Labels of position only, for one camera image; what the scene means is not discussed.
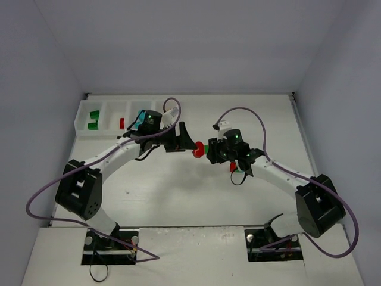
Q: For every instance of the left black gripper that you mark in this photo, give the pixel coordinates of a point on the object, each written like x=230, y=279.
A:
x=181, y=137

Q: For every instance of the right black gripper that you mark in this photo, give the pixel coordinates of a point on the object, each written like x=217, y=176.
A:
x=212, y=151

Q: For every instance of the red round lego brick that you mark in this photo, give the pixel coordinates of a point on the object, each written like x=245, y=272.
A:
x=199, y=151

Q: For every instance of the cyan lego brick stack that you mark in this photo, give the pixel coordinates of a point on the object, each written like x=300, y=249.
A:
x=137, y=124

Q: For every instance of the cyan round lego brick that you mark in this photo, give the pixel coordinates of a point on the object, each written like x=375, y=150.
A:
x=141, y=115

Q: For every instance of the green stepped lego brick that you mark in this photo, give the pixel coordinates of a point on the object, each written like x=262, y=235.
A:
x=93, y=125

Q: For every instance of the green lego brick stack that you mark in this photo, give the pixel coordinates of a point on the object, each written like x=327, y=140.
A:
x=94, y=115

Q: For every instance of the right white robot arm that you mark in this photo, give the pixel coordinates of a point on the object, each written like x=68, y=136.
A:
x=316, y=209

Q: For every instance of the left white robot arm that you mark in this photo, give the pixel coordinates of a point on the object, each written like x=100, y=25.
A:
x=80, y=191

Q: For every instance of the red lego right stack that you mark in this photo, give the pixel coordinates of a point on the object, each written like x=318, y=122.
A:
x=232, y=167

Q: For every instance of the clear plastic sorting tray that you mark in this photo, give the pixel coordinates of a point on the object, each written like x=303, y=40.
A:
x=110, y=113

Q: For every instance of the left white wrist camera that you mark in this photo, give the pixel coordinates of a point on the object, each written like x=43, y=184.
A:
x=169, y=117

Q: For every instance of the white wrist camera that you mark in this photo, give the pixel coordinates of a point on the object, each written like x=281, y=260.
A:
x=169, y=117
x=221, y=128

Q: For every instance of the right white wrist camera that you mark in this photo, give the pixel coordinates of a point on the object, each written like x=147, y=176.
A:
x=221, y=128

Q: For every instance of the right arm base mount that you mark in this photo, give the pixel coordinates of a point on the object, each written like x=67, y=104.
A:
x=263, y=245

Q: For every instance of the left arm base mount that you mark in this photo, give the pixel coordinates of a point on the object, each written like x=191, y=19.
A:
x=101, y=251

